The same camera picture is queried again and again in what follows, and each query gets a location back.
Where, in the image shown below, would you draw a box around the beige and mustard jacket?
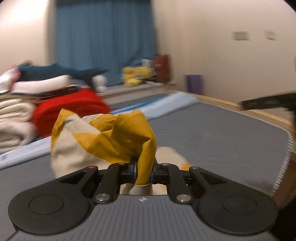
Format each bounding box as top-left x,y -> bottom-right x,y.
51,109 -> 190,195

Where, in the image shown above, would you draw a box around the grey quilted mattress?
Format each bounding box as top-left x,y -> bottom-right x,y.
1,103 -> 292,240

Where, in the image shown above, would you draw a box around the light blue folded sheet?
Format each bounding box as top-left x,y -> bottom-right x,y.
1,92 -> 199,176

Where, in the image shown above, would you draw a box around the red knitted blanket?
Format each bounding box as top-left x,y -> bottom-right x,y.
32,88 -> 111,138

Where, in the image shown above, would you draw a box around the yellow plush toy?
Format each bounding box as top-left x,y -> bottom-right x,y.
122,66 -> 152,87

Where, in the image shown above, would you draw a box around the cream folded blanket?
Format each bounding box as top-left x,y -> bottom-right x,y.
1,98 -> 36,153

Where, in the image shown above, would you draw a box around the blue shark plush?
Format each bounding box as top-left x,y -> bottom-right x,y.
18,63 -> 108,88

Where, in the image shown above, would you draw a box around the blue curtain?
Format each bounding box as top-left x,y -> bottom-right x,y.
56,1 -> 157,86

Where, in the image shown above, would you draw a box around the wall socket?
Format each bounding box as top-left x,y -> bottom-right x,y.
232,31 -> 250,41

